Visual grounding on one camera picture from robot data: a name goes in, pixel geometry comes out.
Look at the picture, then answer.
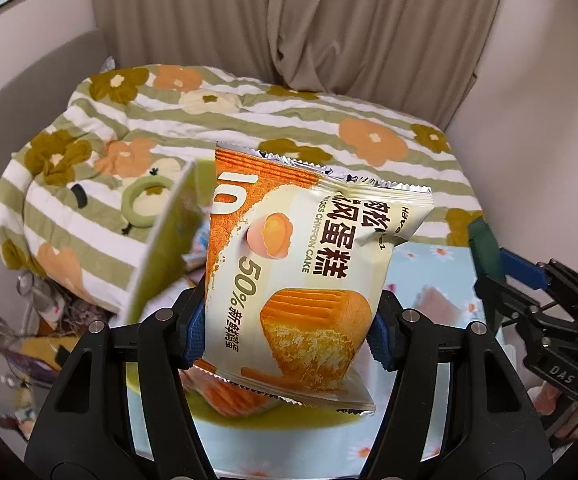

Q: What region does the light blue daisy print cloth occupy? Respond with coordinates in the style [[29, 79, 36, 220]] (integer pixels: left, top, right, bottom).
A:
[[124, 240, 537, 480]]

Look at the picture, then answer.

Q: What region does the pile of assorted clutter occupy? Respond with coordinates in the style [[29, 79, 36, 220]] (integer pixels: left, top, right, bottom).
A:
[[0, 270, 77, 433]]

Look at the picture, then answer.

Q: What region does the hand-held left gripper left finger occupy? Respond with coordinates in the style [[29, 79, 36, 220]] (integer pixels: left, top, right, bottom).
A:
[[29, 287, 220, 480]]

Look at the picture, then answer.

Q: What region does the green cardboard box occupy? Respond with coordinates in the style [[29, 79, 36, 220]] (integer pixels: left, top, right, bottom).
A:
[[124, 160, 384, 428]]

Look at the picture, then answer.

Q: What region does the orange cake snack packet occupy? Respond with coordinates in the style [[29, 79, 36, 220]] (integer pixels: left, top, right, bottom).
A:
[[179, 365, 290, 418], [189, 141, 434, 416]]

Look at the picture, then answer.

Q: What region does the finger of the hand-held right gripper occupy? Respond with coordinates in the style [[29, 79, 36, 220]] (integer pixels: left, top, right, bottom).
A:
[[467, 216, 537, 331], [500, 249, 578, 311]]

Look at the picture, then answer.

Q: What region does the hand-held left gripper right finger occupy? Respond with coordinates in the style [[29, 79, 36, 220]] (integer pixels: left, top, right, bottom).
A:
[[359, 291, 552, 480]]

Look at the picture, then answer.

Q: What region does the green striped floral blanket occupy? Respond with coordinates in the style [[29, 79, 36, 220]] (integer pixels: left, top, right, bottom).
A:
[[0, 63, 484, 311]]

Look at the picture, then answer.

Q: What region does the beige curtain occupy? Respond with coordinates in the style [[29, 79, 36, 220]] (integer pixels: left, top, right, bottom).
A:
[[91, 0, 512, 131]]

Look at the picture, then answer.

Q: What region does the grey bed headboard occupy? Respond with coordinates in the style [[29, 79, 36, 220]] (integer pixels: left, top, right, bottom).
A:
[[0, 30, 117, 161]]

